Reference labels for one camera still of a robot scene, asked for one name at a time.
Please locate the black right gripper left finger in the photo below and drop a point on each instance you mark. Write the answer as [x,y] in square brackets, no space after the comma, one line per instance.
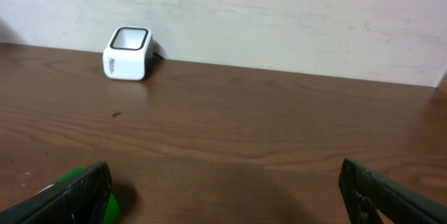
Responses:
[81,198]

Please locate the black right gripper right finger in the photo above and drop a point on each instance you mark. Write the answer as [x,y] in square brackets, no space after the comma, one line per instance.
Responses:
[367,193]

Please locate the green lid jar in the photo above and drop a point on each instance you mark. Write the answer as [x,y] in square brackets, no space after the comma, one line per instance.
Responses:
[112,212]

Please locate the white barcode scanner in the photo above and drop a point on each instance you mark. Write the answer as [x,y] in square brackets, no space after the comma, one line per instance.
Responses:
[127,53]

